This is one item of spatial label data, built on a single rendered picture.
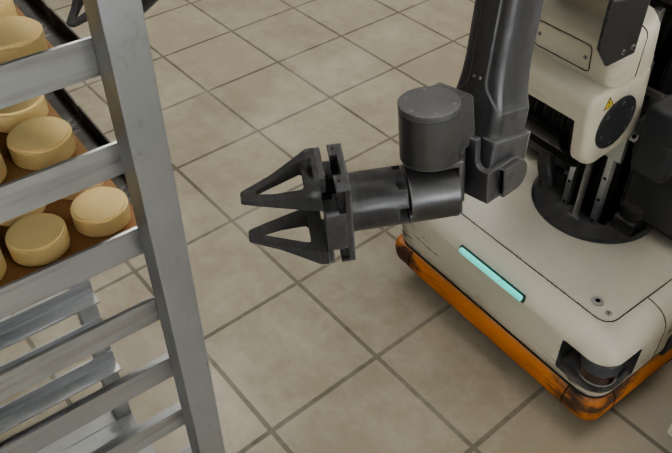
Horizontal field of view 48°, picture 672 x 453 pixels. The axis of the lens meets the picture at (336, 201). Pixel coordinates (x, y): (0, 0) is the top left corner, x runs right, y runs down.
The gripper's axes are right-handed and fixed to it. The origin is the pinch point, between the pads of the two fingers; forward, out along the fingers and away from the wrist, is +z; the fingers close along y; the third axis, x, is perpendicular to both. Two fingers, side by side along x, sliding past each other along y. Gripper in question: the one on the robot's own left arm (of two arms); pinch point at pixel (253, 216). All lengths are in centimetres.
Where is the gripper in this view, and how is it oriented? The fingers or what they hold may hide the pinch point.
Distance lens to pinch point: 71.5
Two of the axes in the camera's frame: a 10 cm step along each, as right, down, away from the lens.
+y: -0.6, -7.1, -7.1
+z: -9.9, 1.5, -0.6
